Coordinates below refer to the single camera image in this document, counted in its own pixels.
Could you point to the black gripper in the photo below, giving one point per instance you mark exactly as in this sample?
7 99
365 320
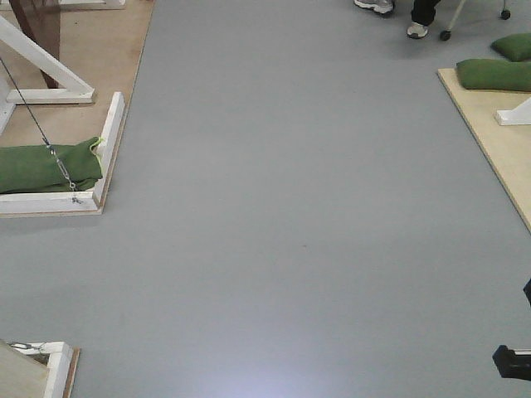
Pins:
511 363

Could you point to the brown wooden door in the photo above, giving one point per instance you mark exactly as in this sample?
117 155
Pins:
40 20

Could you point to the plywood platform right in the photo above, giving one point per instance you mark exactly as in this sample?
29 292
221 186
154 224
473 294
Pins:
506 147

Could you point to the plywood platform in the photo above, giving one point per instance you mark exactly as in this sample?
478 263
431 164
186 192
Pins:
506 147
102 42

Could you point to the green sandbag right near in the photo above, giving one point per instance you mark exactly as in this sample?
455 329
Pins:
490 74

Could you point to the green sandbag right far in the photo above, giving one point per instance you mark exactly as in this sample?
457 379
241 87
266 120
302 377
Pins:
515 48

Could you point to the silver white right sneaker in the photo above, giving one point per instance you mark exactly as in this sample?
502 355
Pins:
417 31

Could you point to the silver white sneaker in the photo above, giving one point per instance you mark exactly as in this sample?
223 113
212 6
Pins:
417 31
380 7

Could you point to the person right leg black trousers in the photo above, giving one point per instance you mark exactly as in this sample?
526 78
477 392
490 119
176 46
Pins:
424 12

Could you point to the silver white left sneaker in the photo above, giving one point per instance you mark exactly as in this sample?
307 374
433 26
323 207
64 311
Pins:
380 7

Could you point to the green sandbag on platform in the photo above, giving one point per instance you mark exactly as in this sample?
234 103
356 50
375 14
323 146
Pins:
33 169

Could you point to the plywood platform left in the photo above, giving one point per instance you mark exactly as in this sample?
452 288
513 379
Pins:
102 42

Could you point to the white frame foot right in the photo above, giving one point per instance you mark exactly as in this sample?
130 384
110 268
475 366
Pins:
520 115

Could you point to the white frame corner bottom left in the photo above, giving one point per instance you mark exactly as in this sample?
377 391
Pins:
38 369

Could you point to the white wooden frame brace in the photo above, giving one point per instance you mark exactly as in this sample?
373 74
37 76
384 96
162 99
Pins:
73 90

